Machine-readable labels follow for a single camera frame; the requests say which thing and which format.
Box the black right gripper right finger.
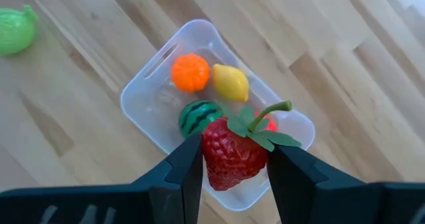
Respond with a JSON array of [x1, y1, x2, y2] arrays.
[[267, 145, 425, 224]]

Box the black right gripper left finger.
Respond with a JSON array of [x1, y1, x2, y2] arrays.
[[0, 133, 204, 224]]

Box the red toy bell pepper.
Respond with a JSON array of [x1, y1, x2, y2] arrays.
[[254, 110, 279, 134]]

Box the clear plastic tupperware container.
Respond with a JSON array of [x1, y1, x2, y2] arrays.
[[120, 19, 315, 212]]

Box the red toy strawberry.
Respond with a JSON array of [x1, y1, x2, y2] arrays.
[[201, 100, 302, 191]]

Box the green striped toy watermelon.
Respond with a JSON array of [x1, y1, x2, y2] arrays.
[[178, 100, 224, 140]]

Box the orange toy tangerine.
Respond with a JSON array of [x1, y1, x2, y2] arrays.
[[170, 53, 211, 94]]

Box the yellow toy lemon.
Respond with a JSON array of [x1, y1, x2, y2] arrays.
[[212, 63, 250, 103]]

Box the green toy fruit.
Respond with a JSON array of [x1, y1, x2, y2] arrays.
[[0, 4, 40, 56]]

